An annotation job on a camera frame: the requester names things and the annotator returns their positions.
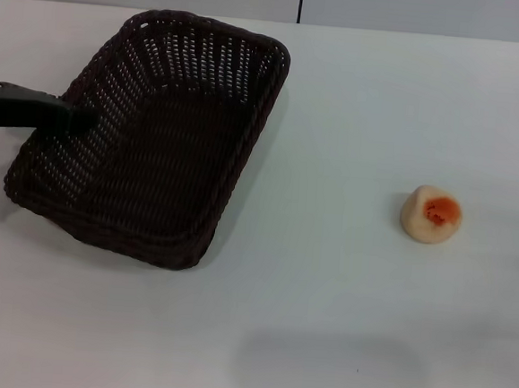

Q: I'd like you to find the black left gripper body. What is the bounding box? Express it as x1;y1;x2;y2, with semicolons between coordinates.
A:
0;81;71;134

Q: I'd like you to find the black woven rectangular basket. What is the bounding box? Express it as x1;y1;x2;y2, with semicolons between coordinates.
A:
0;0;296;279

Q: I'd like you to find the cream bun with orange spot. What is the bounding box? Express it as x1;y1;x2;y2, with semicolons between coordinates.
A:
398;182;465;244

